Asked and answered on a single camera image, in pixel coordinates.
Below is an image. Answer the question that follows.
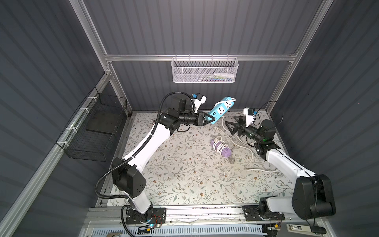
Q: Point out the teal power strip white cord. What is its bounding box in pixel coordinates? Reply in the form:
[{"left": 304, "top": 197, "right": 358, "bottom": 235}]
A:
[{"left": 207, "top": 96, "right": 280, "bottom": 173}]

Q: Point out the purple power strip white cord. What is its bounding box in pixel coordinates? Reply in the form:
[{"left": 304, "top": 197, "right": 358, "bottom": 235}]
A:
[{"left": 209, "top": 137, "right": 233, "bottom": 159}]

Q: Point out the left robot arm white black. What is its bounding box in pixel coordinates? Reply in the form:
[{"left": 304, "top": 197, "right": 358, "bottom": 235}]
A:
[{"left": 112, "top": 93, "right": 215, "bottom": 219}]

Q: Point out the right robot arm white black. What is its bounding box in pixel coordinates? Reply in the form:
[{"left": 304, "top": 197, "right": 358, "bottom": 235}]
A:
[{"left": 224, "top": 116, "right": 337, "bottom": 220}]

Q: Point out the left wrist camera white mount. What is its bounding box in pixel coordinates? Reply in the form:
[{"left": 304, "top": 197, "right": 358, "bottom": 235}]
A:
[{"left": 191, "top": 93, "right": 207, "bottom": 114}]

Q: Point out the white wire mesh basket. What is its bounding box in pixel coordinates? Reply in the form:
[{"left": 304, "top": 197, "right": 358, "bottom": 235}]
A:
[{"left": 171, "top": 56, "right": 239, "bottom": 84}]

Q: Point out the black wire basket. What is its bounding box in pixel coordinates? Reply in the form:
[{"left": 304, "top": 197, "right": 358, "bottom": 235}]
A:
[{"left": 56, "top": 89, "right": 128, "bottom": 162}]

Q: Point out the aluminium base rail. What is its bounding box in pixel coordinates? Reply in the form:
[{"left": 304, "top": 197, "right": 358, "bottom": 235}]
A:
[{"left": 88, "top": 204, "right": 323, "bottom": 226}]

